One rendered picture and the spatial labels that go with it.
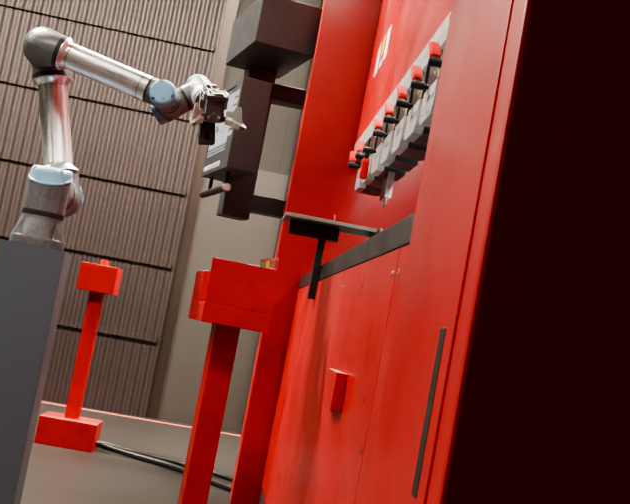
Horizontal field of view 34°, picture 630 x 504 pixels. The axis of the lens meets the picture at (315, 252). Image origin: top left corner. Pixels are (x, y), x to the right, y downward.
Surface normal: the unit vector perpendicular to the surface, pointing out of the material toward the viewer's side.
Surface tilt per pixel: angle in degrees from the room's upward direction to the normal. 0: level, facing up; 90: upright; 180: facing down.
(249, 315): 90
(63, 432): 90
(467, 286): 90
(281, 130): 90
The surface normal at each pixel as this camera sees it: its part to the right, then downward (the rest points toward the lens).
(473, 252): -0.98, -0.19
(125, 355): 0.14, -0.05
